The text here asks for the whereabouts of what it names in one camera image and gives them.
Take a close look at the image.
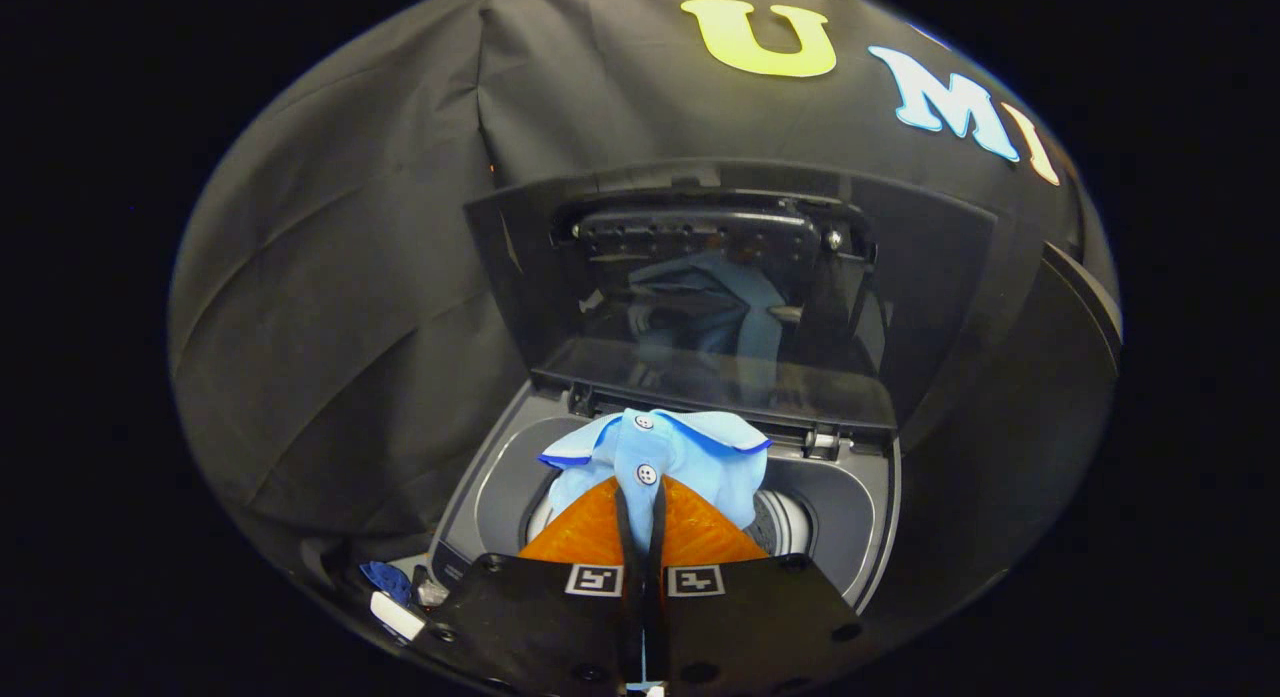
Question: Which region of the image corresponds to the dark glass washing machine lid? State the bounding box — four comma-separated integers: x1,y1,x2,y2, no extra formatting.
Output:
464,159,1001,434

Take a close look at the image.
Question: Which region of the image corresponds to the light blue polo shirt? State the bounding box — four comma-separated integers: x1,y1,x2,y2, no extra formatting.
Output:
538,408,774,558

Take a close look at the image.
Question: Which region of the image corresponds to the small white block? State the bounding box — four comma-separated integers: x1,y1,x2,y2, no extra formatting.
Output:
369,590,427,644

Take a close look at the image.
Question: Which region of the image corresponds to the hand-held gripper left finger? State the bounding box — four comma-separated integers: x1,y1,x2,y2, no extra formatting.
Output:
425,475,646,697

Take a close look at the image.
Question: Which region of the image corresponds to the small blue object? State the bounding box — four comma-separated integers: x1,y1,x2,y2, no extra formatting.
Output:
359,561,413,605

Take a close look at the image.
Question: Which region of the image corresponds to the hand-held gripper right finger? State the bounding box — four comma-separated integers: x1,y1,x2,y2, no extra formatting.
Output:
645,475,881,697

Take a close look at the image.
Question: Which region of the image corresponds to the black backdrop cloth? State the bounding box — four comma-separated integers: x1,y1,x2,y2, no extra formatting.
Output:
168,0,1123,618

